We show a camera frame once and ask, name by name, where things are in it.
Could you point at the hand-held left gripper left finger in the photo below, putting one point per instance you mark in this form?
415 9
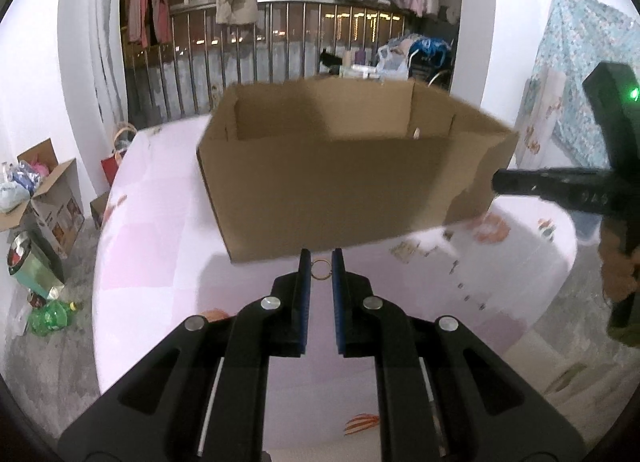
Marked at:
303 302

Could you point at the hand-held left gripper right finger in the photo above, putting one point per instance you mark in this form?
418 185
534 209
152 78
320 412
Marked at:
339 302

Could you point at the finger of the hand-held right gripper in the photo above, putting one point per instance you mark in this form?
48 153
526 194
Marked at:
550 187

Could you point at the brown cardboard box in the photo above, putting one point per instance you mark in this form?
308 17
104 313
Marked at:
350 192

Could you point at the person's right hand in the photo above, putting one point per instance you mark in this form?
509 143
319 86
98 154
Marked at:
619 262

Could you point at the printed foam board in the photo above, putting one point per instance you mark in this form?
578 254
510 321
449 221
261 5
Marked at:
540 121

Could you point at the wheelchair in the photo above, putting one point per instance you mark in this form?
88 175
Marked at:
435 74

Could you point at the pink printed tablecloth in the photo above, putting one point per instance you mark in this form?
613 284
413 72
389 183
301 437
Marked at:
150 252

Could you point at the blue bag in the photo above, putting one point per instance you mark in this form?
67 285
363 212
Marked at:
427 47

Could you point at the white plastic bag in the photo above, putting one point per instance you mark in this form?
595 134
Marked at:
392 61

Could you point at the small brown box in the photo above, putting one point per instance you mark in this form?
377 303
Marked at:
100 209

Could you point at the red gift bag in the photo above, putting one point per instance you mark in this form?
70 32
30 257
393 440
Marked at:
112 164

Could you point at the green plastic bottle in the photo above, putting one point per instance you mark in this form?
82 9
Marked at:
50 316

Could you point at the metal balcony railing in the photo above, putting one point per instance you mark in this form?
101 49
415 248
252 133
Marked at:
280 41

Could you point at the open printed cardboard box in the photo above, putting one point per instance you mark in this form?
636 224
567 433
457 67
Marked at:
50 202

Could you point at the green metal tin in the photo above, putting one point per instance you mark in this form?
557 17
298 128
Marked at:
30 262

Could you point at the tied plastic bag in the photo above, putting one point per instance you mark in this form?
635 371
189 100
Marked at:
12 192

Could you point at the white curtain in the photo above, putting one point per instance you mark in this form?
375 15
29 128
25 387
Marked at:
107 41

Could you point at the floral wall cloth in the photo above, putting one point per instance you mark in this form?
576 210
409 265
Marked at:
585 66

